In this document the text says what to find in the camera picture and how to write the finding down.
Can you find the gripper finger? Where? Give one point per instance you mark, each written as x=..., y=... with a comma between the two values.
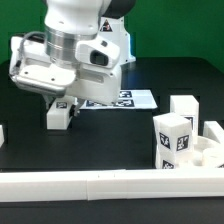
x=76, y=105
x=48, y=100

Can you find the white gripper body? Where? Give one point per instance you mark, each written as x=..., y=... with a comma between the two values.
x=48, y=66

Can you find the white round stool seat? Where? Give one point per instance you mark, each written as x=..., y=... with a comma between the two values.
x=206, y=152

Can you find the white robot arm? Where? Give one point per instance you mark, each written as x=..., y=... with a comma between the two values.
x=80, y=18

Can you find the white marker sheet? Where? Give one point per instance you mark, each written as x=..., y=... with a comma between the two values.
x=128, y=99

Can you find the white left fence block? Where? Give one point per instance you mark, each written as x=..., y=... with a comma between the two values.
x=1, y=136

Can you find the white fence block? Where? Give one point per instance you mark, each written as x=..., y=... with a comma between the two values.
x=214, y=131
x=1, y=136

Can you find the white right fence block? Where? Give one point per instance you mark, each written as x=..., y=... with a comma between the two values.
x=214, y=131

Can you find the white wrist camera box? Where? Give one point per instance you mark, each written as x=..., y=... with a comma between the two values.
x=97, y=52

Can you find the white front fence rail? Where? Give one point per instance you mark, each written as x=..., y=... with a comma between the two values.
x=112, y=184

